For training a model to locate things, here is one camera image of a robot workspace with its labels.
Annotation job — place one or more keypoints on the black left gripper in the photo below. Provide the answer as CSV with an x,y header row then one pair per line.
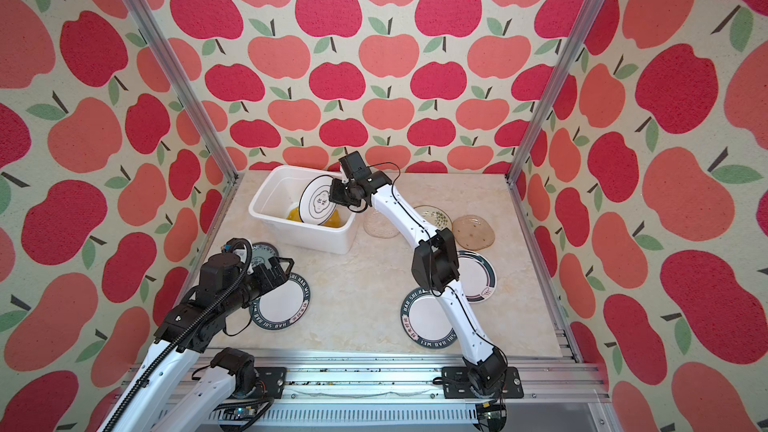
x,y
280,274

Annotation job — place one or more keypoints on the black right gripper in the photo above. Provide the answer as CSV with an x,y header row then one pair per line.
x,y
333,196

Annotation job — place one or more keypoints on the white plate with cloud emblem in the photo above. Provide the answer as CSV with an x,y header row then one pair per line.
x,y
315,205

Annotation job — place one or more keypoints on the yellow white-dotted plate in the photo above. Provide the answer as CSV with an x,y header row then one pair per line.
x,y
333,221

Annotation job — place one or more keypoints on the white plate dark green rim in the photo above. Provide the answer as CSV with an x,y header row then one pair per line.
x,y
477,276

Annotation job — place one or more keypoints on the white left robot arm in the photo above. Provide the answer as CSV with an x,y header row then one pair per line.
x,y
183,336

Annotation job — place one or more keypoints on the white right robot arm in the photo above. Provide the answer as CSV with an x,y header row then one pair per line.
x,y
435,268

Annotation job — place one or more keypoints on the white plastic bin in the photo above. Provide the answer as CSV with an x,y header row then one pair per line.
x,y
280,192

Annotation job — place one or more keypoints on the blue floral green plate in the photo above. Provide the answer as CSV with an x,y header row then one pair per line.
x,y
261,254

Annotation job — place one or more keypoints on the clear glass plate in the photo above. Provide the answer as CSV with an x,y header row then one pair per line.
x,y
376,225

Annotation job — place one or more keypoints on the cream plate with plant drawing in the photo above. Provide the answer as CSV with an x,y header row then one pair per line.
x,y
435,216

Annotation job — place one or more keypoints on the beige speckled plate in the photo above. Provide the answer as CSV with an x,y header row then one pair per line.
x,y
472,232

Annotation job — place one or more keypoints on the white plate lettered dark rim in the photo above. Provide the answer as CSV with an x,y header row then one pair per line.
x,y
424,321

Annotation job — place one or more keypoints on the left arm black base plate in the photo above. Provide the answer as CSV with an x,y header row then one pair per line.
x,y
264,382

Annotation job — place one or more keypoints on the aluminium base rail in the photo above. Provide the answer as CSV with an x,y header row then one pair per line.
x,y
365,391

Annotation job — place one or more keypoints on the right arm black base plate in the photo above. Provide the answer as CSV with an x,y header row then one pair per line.
x,y
463,383

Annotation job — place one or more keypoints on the left aluminium frame post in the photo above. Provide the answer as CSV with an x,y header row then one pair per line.
x,y
173,69

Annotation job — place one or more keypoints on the aluminium frame post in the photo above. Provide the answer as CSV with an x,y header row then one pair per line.
x,y
573,45
173,69

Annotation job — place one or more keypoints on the right aluminium frame post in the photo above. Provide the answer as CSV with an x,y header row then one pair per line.
x,y
573,45

